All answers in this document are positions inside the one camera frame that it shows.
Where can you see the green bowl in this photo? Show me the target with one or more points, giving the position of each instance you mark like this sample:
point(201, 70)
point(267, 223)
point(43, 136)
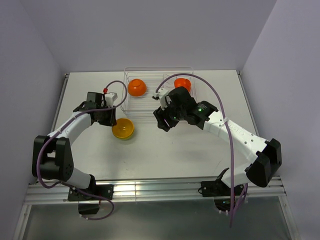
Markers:
point(123, 133)

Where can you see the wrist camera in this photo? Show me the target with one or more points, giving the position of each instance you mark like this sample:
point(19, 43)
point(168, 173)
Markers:
point(162, 95)
point(109, 97)

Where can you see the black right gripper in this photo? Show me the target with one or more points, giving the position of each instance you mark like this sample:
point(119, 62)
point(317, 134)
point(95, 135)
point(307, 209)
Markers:
point(160, 115)

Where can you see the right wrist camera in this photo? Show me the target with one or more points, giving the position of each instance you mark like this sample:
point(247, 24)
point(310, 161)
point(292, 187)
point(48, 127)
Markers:
point(162, 95)

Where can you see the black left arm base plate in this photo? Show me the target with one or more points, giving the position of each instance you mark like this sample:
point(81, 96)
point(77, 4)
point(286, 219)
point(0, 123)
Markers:
point(102, 190)

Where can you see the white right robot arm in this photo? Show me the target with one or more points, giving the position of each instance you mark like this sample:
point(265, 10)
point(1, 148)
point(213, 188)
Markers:
point(264, 157)

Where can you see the aluminium table edge rail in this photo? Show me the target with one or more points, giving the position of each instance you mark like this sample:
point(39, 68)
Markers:
point(148, 190)

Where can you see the orange bowl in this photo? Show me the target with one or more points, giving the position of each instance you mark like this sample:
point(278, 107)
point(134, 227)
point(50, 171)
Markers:
point(183, 82)

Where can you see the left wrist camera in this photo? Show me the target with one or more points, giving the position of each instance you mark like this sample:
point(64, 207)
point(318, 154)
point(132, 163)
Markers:
point(109, 97)

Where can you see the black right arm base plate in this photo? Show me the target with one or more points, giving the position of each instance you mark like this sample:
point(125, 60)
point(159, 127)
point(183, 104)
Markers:
point(214, 188)

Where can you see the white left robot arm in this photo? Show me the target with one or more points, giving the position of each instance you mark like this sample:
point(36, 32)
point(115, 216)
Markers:
point(52, 154)

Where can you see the white bowl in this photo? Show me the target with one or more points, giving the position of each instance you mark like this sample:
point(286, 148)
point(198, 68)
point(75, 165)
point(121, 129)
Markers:
point(137, 87)

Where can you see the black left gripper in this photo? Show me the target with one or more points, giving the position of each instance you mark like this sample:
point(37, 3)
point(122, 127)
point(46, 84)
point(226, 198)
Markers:
point(111, 120)

